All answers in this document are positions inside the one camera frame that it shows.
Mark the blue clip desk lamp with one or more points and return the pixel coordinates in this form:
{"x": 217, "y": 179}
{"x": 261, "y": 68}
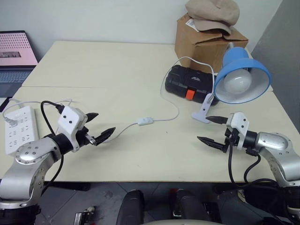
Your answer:
{"x": 236, "y": 58}

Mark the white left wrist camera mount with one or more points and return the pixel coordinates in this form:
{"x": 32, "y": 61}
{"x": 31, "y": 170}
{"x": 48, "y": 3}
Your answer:
{"x": 70, "y": 119}

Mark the black tool case orange latch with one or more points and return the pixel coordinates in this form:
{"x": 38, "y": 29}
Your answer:
{"x": 182, "y": 79}

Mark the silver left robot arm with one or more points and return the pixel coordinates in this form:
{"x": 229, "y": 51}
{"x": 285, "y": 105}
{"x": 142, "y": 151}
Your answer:
{"x": 25, "y": 168}

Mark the white shipping label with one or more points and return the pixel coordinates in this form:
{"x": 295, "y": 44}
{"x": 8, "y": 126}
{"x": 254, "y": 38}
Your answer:
{"x": 191, "y": 24}

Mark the beige flat cap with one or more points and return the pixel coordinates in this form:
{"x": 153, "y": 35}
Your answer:
{"x": 211, "y": 14}

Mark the white light bulb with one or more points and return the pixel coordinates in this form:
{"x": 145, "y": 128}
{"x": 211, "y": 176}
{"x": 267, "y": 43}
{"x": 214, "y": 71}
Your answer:
{"x": 236, "y": 82}

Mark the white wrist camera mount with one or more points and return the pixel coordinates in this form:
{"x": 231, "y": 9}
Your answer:
{"x": 241, "y": 126}
{"x": 70, "y": 119}

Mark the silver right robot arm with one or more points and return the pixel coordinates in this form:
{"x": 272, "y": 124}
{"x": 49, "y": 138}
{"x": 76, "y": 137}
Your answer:
{"x": 276, "y": 145}

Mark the white power plug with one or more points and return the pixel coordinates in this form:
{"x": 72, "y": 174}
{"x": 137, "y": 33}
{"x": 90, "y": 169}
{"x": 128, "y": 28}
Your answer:
{"x": 11, "y": 122}

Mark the small black floor device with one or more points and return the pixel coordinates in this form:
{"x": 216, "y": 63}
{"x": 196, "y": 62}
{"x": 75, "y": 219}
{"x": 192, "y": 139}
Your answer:
{"x": 82, "y": 216}

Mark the brown cardboard box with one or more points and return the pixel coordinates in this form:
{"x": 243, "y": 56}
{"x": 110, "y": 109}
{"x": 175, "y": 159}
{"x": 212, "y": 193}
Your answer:
{"x": 194, "y": 47}

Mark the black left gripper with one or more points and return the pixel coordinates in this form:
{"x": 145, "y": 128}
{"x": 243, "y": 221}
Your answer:
{"x": 84, "y": 138}

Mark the white power strip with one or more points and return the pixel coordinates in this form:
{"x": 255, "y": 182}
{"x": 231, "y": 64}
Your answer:
{"x": 21, "y": 131}

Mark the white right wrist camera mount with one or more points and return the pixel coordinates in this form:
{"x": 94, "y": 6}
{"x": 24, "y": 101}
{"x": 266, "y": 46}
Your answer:
{"x": 241, "y": 126}

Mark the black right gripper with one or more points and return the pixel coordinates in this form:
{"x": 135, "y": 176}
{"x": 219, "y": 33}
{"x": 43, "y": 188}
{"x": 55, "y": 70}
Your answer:
{"x": 230, "y": 138}

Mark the dark rounded shape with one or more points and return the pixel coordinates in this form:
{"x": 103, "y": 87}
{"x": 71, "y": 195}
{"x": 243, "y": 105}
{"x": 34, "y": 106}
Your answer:
{"x": 131, "y": 206}
{"x": 189, "y": 206}

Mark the black table frame bar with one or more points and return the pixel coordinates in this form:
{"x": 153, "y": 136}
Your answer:
{"x": 70, "y": 186}

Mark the grey laptop pink screen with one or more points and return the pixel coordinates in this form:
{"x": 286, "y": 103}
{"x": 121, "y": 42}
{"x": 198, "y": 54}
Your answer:
{"x": 14, "y": 49}

